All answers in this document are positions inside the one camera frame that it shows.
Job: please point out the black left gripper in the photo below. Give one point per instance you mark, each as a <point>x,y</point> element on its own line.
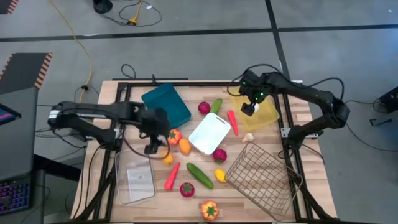
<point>155,122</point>

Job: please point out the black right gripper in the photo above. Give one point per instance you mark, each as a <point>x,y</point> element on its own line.
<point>253,88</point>

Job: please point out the white toy garlic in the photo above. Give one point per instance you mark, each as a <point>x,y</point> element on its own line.
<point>247,137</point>
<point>257,107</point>

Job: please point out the small yellow toy lemon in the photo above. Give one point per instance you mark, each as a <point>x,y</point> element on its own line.
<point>168,159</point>

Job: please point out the orange toy bell pepper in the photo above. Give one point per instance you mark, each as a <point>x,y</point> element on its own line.
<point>174,137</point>
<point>209,210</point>

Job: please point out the orange toy citrus fruit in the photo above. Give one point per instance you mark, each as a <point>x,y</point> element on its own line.
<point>184,146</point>

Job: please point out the short green toy cucumber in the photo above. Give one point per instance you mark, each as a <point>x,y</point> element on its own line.
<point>216,106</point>

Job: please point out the red toy tomato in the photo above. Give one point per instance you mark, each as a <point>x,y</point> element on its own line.
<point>186,189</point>
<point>219,155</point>
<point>204,108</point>

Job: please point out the long green toy cucumber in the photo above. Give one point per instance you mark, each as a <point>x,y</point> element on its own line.
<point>200,175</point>

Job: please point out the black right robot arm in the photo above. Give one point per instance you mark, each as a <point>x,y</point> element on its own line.
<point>311,90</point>

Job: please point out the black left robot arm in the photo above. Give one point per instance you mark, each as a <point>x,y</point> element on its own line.
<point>93,109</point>

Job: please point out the translucent yellow plastic bin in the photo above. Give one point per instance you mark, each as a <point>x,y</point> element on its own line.
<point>265,119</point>

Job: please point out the red chili pepper lower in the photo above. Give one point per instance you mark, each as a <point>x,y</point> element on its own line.
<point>172,176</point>

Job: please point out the silver mounting plate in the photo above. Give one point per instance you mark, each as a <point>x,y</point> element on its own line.
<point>118,133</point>
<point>284,132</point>

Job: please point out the clear plastic bin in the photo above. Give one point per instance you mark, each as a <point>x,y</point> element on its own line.
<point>136,180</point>

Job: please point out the teal plastic bin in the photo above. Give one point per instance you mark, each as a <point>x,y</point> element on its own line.
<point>168,102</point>

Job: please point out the white plastic bin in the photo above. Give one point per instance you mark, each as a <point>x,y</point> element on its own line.
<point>208,133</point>

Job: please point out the yellow power plug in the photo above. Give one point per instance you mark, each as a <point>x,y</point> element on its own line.
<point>133,21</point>

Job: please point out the grey desk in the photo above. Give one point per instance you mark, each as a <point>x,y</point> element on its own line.
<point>18,146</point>

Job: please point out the black box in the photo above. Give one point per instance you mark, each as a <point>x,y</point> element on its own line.
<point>389,100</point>

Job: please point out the black backlit keyboard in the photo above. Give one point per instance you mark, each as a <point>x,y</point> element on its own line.
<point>14,196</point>

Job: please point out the black striped-edge floor mat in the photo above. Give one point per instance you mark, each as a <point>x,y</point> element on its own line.
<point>25,73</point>
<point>7,5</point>

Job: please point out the tablet screen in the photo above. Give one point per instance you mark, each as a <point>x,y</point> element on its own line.
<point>8,114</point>

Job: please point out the black round floor base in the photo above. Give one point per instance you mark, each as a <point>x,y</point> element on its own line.
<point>102,5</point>

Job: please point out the black aluminium table frame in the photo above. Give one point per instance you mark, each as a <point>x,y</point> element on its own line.
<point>202,84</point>

